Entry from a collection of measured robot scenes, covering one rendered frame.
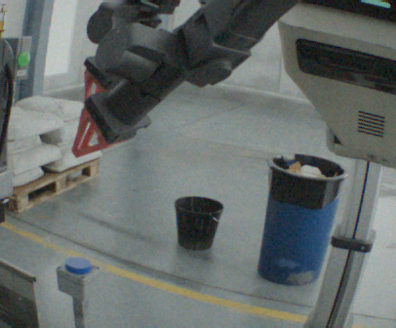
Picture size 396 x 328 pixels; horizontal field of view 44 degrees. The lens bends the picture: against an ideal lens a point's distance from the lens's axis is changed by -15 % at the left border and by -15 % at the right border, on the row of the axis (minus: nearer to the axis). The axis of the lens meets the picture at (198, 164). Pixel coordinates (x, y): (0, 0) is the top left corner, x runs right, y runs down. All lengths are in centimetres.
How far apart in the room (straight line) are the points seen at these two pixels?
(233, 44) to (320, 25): 31
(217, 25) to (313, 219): 230
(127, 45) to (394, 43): 47
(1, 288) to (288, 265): 190
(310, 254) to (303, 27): 217
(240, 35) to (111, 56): 15
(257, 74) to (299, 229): 629
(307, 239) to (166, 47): 233
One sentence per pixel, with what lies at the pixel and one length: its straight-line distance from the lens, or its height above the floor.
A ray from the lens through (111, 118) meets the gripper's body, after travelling 70.
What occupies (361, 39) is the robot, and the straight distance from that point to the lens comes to 88.
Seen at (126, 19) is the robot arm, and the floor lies 136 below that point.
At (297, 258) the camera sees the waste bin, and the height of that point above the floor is 18.
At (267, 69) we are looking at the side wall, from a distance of 892.
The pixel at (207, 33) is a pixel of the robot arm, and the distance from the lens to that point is 64.
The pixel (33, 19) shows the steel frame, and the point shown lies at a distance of 685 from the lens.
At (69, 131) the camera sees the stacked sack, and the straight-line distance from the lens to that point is 408.
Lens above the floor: 137
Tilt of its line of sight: 15 degrees down
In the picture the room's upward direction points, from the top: 6 degrees clockwise
